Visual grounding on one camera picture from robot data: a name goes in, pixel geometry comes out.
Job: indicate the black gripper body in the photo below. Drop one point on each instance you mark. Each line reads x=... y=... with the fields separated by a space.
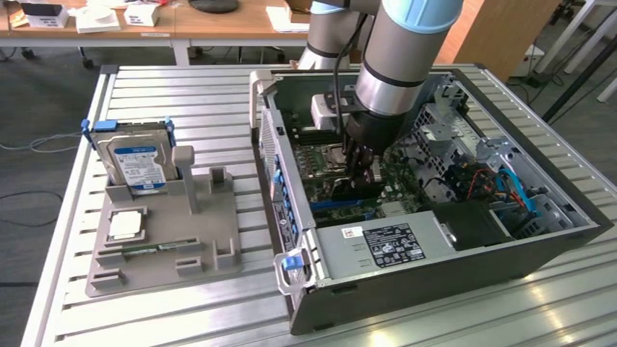
x=378 y=130

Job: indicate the black Nvidia graphics card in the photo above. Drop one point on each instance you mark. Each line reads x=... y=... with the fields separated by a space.
x=355 y=193

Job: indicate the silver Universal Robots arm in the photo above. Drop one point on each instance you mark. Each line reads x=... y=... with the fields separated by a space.
x=399 y=54

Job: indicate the green motherboard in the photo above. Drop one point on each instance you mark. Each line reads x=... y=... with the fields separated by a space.
x=399 y=180

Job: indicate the CPU socket with CPU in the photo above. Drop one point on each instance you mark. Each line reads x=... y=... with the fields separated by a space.
x=331 y=159

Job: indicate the silver chipset heatsink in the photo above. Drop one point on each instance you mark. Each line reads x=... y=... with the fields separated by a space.
x=395 y=209

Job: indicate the blue expansion slot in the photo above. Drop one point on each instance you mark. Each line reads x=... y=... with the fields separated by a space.
x=327 y=206

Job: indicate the blue card retainer clips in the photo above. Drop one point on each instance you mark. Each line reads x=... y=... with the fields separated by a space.
x=275 y=179

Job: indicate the grey power supply unit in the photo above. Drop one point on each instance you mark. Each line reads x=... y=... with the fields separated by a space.
x=343 y=253

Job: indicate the black plastic shroud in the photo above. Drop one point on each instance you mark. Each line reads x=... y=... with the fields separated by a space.
x=467 y=227

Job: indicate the blue case release latch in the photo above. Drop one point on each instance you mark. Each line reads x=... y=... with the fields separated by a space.
x=289 y=263

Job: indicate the open black PC case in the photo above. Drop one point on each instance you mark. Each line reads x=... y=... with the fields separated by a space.
x=433 y=289

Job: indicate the white paper stack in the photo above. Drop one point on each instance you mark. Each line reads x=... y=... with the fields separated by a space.
x=283 y=21

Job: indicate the wooden cabinet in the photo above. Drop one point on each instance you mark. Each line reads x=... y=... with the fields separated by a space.
x=501 y=36

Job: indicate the white floor box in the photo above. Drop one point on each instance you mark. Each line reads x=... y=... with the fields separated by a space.
x=530 y=61

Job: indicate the brown cardboard box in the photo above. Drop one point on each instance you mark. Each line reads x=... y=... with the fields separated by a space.
x=295 y=7

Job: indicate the metal disk bay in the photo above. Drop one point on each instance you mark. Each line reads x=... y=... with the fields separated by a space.
x=558 y=213

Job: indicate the hard disk in blue caddy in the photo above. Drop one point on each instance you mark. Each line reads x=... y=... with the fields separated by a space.
x=134 y=162

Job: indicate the black round base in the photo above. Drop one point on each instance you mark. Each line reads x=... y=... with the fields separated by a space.
x=214 y=5

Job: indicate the spare green RAM stick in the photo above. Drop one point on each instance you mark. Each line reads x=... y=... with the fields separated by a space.
x=149 y=249

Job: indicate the grey plastic parts rack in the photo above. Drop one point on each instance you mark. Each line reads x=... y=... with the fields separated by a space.
x=158 y=267

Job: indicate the spare silver CPU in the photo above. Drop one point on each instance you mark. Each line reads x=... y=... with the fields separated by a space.
x=124 y=226

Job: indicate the white labelled cardboard box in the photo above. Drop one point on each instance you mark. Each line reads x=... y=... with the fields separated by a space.
x=141 y=16

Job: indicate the white square plastic box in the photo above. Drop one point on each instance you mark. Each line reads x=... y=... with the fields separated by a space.
x=98 y=23

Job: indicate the white box with black tablet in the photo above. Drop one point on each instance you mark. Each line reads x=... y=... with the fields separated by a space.
x=45 y=20

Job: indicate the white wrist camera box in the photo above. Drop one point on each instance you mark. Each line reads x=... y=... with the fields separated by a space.
x=322 y=115

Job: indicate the silver perforated metal bracket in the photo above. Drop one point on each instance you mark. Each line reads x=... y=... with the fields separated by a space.
x=447 y=144

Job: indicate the white frame table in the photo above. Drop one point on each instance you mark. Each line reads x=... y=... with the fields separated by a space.
x=551 y=54

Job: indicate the wooden desk white frame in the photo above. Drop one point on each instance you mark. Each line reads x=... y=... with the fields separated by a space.
x=230 y=21
x=48 y=32

